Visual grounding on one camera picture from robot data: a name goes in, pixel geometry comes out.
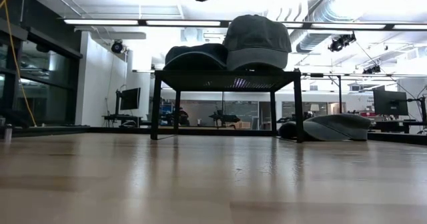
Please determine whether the grey baseball cap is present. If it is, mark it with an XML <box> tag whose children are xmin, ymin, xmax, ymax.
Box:
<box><xmin>278</xmin><ymin>113</ymin><xmax>372</xmax><ymax>142</ymax></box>
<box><xmin>222</xmin><ymin>14</ymin><xmax>293</xmax><ymax>72</ymax></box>

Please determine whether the long ceiling light strip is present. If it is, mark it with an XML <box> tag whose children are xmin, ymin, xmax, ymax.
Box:
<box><xmin>63</xmin><ymin>18</ymin><xmax>427</xmax><ymax>31</ymax></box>

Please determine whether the black metal mesh rack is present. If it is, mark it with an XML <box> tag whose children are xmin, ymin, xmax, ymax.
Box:
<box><xmin>149</xmin><ymin>69</ymin><xmax>305</xmax><ymax>143</ymax></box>

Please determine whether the black ceiling spotlight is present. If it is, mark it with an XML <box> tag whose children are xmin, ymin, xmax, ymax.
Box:
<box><xmin>110</xmin><ymin>39</ymin><xmax>125</xmax><ymax>55</ymax></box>

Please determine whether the black computer monitor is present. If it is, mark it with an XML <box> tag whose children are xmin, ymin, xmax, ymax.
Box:
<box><xmin>372</xmin><ymin>89</ymin><xmax>410</xmax><ymax>117</ymax></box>
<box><xmin>119</xmin><ymin>87</ymin><xmax>141</xmax><ymax>111</ymax></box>

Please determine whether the black track spotlight cluster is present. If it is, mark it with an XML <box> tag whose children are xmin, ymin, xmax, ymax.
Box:
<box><xmin>327</xmin><ymin>31</ymin><xmax>357</xmax><ymax>53</ymax></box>
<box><xmin>362</xmin><ymin>65</ymin><xmax>382</xmax><ymax>75</ymax></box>

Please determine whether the dark office desk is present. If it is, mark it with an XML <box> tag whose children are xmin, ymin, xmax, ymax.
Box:
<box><xmin>102</xmin><ymin>113</ymin><xmax>144</xmax><ymax>129</ymax></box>

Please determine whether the black framed glass partition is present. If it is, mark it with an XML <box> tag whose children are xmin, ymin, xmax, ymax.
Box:
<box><xmin>0</xmin><ymin>0</ymin><xmax>83</xmax><ymax>128</ymax></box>

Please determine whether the black desk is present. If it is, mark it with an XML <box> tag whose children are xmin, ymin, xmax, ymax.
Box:
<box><xmin>366</xmin><ymin>118</ymin><xmax>427</xmax><ymax>135</ymax></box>

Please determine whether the silver ventilation duct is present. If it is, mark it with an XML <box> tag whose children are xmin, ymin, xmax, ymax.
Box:
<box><xmin>295</xmin><ymin>0</ymin><xmax>361</xmax><ymax>53</ymax></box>

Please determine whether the black workstation frame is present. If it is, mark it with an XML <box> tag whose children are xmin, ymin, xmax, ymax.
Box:
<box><xmin>295</xmin><ymin>71</ymin><xmax>427</xmax><ymax>107</ymax></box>

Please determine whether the black aluminium table frame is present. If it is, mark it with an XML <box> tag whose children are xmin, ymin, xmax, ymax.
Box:
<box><xmin>13</xmin><ymin>125</ymin><xmax>427</xmax><ymax>145</ymax></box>

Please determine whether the yellow hanging cable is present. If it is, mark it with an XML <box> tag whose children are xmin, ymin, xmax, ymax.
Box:
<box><xmin>0</xmin><ymin>0</ymin><xmax>38</xmax><ymax>127</ymax></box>

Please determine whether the small grey cylinder post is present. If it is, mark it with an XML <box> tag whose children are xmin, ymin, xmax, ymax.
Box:
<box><xmin>3</xmin><ymin>123</ymin><xmax>13</xmax><ymax>143</ymax></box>

